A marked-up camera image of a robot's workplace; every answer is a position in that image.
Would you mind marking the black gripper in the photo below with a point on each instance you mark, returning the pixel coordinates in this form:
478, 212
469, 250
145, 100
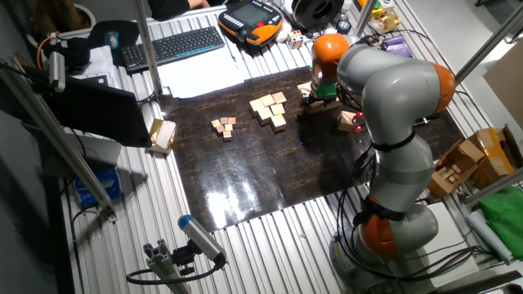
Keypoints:
323, 101

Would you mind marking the large wooden cube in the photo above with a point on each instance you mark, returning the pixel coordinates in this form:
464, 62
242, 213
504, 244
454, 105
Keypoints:
334, 106
304, 87
316, 108
346, 121

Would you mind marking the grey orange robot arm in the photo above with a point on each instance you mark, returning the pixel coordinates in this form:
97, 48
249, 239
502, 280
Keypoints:
392, 94

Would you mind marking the forearm in black sleeve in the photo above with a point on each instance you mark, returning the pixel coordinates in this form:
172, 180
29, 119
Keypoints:
167, 8

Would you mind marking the white paper stack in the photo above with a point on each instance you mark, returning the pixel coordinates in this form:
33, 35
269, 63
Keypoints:
100, 61

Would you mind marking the bare person hand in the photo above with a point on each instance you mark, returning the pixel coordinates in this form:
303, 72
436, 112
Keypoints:
200, 3

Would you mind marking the green flange adapter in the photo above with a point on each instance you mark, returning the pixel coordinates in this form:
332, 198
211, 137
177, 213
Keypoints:
325, 90

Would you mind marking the medium wooden cube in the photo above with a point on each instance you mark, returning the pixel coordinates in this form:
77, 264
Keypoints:
278, 109
265, 113
279, 97
278, 122
267, 100
256, 105

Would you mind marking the colourful puzzle cube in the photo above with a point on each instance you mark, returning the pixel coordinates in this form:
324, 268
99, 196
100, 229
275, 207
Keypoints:
295, 39

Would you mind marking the round blue tape measure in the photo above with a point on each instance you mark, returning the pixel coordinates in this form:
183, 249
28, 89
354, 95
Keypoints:
343, 26

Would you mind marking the black filament spool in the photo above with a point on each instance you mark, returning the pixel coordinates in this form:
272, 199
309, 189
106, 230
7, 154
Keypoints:
306, 14

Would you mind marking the purple plastic bag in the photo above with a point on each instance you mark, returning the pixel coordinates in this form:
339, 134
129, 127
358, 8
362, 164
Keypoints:
398, 47

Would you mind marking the small wooden cube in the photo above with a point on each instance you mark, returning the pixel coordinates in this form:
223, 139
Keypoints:
215, 123
229, 127
231, 120
226, 135
220, 129
224, 120

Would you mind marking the black marble pattern mat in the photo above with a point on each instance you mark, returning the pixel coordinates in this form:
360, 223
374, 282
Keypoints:
253, 175

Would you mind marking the gold metal object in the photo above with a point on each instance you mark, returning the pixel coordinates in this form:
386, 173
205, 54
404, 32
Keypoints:
386, 20

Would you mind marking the yellow green button box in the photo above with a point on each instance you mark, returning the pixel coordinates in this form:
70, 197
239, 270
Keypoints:
376, 9

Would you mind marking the orange black teach pendant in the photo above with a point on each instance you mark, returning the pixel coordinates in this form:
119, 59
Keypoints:
249, 16

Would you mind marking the large white paper sheet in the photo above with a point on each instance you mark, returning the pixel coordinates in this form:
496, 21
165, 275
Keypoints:
200, 77

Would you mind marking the open cardboard box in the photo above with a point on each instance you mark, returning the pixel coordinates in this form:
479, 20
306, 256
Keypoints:
461, 153

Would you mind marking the black computer keyboard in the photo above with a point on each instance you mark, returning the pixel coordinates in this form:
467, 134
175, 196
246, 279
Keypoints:
171, 47

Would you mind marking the gold white small box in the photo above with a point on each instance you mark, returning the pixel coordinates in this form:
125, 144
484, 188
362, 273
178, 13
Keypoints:
165, 134

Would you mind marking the cardboard box yellow tape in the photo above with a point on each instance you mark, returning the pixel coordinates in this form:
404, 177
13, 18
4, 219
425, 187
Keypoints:
494, 155

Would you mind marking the flat cardboard sheet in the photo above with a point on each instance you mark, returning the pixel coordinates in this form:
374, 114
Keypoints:
508, 85

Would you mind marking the black mouse pad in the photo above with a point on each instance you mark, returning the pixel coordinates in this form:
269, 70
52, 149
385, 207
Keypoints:
128, 32

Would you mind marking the white paper roll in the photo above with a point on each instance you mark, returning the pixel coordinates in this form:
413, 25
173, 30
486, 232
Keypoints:
488, 234

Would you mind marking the green cloth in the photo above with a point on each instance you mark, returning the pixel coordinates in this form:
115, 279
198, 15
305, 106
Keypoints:
504, 220

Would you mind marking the grey computer mouse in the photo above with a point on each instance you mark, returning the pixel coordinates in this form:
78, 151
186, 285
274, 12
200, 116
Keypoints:
111, 39

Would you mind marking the black laptop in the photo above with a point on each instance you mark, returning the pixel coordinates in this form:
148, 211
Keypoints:
102, 110

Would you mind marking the grey laptop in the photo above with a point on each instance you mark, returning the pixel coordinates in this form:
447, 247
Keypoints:
102, 153

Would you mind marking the short aluminium profile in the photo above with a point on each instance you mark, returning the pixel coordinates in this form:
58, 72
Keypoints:
163, 265

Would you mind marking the blue tissue pack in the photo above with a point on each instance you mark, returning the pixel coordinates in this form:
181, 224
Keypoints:
100, 185

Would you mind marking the black metal bar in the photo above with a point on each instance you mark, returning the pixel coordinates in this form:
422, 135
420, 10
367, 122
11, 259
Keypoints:
482, 283

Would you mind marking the white round pot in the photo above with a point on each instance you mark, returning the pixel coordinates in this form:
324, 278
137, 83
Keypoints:
90, 16

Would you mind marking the black cloth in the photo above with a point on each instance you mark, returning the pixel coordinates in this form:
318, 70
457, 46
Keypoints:
69, 53

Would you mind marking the aluminium frame beam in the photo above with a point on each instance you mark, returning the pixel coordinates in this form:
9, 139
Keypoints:
53, 134
494, 188
365, 16
490, 43
148, 49

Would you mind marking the silver camera blue cap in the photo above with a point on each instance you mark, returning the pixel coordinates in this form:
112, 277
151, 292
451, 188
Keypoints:
200, 237

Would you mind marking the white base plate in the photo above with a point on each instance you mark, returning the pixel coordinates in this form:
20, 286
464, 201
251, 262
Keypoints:
453, 237

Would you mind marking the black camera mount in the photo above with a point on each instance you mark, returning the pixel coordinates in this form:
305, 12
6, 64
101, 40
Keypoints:
184, 257

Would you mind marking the silver depth camera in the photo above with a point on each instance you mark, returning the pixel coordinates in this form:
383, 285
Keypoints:
56, 71

